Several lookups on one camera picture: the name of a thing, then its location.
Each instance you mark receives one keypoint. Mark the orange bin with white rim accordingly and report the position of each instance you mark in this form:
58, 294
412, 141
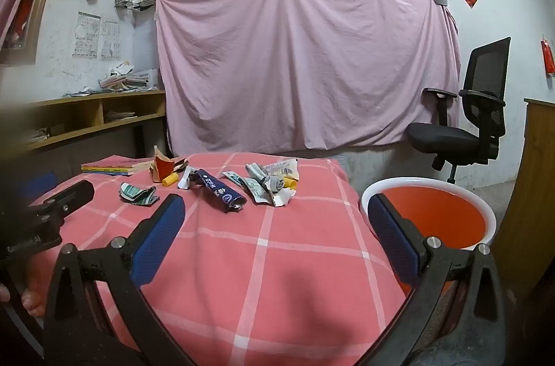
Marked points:
438, 214

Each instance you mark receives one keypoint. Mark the white cardboard box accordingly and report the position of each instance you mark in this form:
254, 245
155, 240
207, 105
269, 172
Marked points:
145, 78

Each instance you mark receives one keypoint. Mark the thin yellow-edged book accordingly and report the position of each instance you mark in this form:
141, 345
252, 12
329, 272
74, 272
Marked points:
104, 172

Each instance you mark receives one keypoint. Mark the green white wrapper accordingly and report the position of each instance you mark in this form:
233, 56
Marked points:
138, 193

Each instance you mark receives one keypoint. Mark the person's left hand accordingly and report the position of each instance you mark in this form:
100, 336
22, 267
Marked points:
34, 301

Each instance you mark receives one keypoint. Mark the silver wrapper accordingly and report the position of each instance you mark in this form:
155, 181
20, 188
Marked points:
256, 170

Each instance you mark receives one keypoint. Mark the black mesh office chair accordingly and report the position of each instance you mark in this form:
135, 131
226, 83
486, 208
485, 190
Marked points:
446, 136

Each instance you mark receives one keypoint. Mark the pile of books and papers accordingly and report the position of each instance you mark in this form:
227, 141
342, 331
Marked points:
115, 82

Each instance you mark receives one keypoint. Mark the pink checked tablecloth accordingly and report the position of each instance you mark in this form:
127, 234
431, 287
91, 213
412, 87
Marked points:
269, 262

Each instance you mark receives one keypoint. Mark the wooden shelf desk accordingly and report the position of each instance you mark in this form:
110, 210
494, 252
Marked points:
86, 99

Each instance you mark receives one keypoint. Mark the white toothpaste tube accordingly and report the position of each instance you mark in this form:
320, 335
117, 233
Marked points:
256, 190

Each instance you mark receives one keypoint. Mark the small yellow tube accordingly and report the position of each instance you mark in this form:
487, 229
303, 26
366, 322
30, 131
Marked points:
170, 179

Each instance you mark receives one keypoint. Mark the pink hanging bed sheet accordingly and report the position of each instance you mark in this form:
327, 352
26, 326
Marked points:
303, 58

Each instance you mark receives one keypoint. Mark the printed wall chart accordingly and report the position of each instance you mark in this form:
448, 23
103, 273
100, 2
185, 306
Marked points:
86, 34
110, 41

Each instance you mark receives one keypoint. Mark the papers in shelf cubby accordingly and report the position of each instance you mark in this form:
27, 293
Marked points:
119, 115

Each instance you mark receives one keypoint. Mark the small toothpaste tube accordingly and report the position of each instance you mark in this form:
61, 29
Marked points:
232, 175

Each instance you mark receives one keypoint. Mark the yellow wrapper scrap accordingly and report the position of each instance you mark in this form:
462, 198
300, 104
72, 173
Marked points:
291, 183

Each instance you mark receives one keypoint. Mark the dark blue snack wrapper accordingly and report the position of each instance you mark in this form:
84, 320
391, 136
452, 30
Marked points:
217, 190

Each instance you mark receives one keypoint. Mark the wooden cabinet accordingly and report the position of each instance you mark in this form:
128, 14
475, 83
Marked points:
533, 184

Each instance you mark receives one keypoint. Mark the small white wrapper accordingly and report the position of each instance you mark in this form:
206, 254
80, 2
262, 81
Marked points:
185, 177

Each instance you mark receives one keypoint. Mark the pink paperback book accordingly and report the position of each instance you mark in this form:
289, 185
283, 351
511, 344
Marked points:
115, 162

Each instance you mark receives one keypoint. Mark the white torn paper scrap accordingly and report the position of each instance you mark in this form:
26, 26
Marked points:
282, 198

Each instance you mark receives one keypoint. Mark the red hanging ornament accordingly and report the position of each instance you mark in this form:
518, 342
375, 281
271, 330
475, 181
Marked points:
548, 58

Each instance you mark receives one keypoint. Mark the orange torn carton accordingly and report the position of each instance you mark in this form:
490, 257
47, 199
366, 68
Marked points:
164, 166

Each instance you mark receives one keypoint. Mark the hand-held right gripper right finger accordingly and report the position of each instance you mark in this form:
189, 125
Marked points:
390, 238

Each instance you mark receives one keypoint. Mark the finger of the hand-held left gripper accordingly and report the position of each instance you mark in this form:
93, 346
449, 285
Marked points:
41, 184
69, 195

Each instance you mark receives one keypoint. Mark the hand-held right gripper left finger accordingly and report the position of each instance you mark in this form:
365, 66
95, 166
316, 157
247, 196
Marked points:
160, 238

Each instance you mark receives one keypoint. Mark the white wall sheet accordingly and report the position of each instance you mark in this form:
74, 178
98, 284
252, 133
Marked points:
145, 45

